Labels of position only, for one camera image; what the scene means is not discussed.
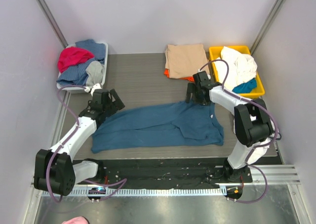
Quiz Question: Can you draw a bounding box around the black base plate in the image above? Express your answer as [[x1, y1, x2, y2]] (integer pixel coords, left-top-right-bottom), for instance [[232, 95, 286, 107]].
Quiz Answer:
[[69, 157, 254, 189]]

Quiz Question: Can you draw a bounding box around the slotted cable duct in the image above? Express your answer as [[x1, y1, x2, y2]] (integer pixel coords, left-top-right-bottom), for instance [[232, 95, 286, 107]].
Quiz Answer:
[[41, 187, 227, 197]]

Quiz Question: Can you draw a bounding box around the white t-shirt in tray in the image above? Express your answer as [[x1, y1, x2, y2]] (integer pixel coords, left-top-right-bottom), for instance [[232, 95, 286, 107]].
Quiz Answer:
[[217, 46, 257, 91]]

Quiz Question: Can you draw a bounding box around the right aluminium frame post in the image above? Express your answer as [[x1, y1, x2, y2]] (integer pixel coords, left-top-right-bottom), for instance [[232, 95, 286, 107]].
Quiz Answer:
[[250, 0, 286, 55]]

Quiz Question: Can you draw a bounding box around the aluminium frame post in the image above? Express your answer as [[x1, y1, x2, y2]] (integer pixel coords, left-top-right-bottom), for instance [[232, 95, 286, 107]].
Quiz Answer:
[[36, 0, 68, 48], [250, 0, 286, 55]]

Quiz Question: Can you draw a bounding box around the grey garment in bin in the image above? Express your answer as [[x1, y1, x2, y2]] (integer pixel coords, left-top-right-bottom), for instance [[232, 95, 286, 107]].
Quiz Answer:
[[85, 61, 104, 87]]

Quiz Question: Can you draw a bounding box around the pink red garment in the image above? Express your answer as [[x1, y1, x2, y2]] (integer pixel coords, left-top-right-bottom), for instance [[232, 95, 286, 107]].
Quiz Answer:
[[57, 46, 94, 73]]

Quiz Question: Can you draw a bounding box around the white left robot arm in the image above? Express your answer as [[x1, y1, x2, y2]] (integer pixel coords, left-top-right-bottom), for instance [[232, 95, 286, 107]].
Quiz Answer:
[[34, 89, 125, 196]]

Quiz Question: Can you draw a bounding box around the aluminium rail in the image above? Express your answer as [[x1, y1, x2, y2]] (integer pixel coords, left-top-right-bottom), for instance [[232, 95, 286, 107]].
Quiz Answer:
[[250, 165, 301, 185]]

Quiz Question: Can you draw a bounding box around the folded orange t-shirt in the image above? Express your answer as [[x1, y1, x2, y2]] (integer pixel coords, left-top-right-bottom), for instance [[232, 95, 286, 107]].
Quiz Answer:
[[164, 69, 194, 83]]

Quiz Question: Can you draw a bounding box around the yellow plastic tray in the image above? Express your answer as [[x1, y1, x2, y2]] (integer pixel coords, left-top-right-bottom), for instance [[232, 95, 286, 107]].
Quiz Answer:
[[209, 45, 265, 98]]

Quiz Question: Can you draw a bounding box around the blue checked shirt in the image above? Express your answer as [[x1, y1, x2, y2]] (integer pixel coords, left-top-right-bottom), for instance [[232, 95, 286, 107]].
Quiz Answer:
[[56, 39, 107, 86]]

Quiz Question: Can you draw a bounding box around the dark blue t-shirt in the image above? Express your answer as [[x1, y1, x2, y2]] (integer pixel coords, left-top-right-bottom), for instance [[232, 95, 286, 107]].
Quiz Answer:
[[91, 101, 224, 153]]

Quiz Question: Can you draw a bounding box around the grey plastic bin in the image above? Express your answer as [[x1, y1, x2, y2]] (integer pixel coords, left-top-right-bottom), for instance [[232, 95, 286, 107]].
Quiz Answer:
[[56, 42, 109, 94]]

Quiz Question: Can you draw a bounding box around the folded beige t-shirt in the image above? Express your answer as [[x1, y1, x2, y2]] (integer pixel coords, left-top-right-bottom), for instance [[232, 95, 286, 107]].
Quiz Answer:
[[164, 44, 208, 79]]

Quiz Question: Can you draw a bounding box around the teal garment in tray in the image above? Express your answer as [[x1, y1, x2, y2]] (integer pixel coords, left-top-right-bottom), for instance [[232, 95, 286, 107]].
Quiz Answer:
[[233, 78, 257, 93]]

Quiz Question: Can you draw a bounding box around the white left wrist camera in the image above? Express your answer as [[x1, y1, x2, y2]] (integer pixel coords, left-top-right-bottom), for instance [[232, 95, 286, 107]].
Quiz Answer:
[[84, 84, 103, 96]]

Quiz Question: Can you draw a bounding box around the left aluminium frame post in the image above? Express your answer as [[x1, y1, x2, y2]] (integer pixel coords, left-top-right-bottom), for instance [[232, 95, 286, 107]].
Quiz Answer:
[[36, 0, 68, 48]]

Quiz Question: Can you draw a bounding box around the pink object at bottom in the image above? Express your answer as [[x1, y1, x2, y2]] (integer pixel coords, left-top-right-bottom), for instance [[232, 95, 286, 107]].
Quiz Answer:
[[62, 216, 89, 224]]

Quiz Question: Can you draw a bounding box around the white printed t-shirt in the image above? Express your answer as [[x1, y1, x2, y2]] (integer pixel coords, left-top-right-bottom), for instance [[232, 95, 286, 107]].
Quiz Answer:
[[233, 115, 275, 164]]

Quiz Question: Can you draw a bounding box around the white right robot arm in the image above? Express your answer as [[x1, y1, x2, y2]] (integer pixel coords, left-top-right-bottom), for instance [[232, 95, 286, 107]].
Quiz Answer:
[[186, 71, 274, 182]]

